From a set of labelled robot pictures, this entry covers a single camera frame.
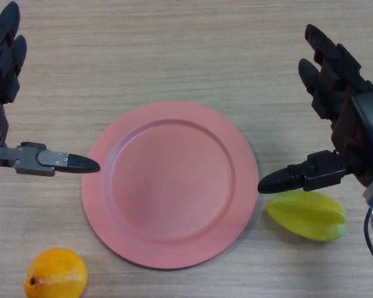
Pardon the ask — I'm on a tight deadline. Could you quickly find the yellow starfruit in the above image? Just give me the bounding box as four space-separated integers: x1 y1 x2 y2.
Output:
266 191 348 243

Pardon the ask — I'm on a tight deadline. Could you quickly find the orange pear-shaped fruit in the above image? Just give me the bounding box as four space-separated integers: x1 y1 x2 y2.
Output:
24 247 89 298

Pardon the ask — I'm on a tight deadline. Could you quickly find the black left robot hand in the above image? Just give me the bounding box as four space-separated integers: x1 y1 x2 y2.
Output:
0 1 101 184

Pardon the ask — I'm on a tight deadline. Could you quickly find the pink round plate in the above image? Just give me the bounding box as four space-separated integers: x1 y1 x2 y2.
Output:
81 101 259 270

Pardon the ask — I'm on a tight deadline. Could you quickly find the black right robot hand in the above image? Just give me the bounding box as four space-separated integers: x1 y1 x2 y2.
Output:
257 24 373 195

